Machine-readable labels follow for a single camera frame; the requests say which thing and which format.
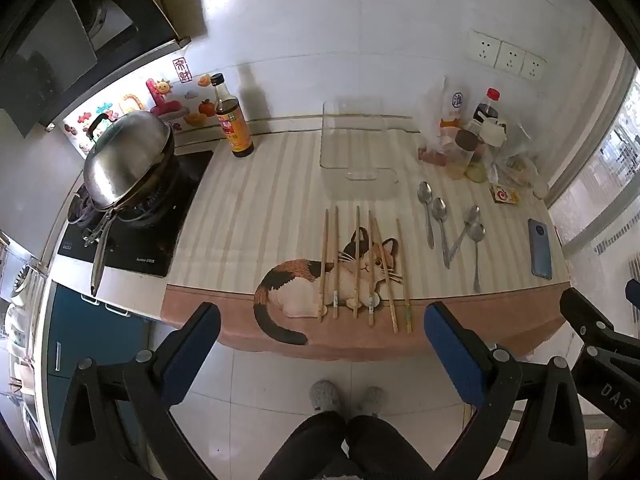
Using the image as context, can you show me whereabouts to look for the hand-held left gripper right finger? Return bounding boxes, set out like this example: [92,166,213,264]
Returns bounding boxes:
[423,301,589,480]

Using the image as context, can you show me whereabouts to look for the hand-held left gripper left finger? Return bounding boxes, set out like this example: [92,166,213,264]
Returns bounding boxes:
[57,301,223,480]

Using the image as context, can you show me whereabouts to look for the metal spoon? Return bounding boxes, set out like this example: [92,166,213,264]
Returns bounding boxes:
[448,204,481,263]
[468,222,487,294]
[417,180,435,250]
[430,197,451,270]

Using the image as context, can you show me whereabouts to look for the clear plastic container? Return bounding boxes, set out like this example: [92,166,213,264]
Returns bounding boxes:
[319,99,402,197]

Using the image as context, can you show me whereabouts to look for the blue smartphone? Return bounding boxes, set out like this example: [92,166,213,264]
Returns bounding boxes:
[528,218,554,281]

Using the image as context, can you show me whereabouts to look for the grey slipper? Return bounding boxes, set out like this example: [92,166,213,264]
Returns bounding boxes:
[309,379,344,414]
[356,385,386,416]

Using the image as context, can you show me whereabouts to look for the blue cabinet door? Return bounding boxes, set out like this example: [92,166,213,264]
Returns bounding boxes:
[44,282,153,466]

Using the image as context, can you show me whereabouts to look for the person's right leg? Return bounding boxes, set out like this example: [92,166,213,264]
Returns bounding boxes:
[346,413,437,480]

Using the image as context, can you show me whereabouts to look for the person's leg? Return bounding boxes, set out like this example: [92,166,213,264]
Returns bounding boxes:
[259,410,348,480]
[346,413,437,480]

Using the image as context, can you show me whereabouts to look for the window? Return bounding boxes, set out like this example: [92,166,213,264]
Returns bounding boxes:
[547,55,640,291]

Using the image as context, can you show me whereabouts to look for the black cooktop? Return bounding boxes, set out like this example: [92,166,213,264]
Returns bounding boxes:
[57,149,216,279]

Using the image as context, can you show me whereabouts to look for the person's left leg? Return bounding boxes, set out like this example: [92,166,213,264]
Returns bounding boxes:
[259,410,348,480]

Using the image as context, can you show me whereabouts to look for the cat print tablecloth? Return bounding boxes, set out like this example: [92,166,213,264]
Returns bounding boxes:
[160,124,574,361]

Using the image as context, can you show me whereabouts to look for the small red yellow box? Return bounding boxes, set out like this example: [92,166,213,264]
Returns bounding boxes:
[489,184,521,205]

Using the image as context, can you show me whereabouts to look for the glass jar brown lid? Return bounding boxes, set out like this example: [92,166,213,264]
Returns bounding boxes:
[452,129,481,181]

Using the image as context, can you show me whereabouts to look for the dark sauce bottle orange label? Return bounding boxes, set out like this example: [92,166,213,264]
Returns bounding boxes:
[209,73,255,159]

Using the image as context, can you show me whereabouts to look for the dark bottle red cap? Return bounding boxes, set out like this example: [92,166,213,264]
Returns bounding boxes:
[472,88,502,128]

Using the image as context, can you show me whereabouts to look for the white bottle blue label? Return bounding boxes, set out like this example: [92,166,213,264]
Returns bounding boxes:
[439,77,467,137]

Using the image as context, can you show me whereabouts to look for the black range hood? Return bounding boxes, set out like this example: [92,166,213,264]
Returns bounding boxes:
[0,0,194,137]

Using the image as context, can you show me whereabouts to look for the white wall socket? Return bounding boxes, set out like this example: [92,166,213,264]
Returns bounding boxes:
[462,30,501,69]
[494,40,527,75]
[521,52,546,81]

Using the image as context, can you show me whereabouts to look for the colourful wall stickers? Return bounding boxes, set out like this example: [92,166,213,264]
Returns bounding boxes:
[62,57,222,157]

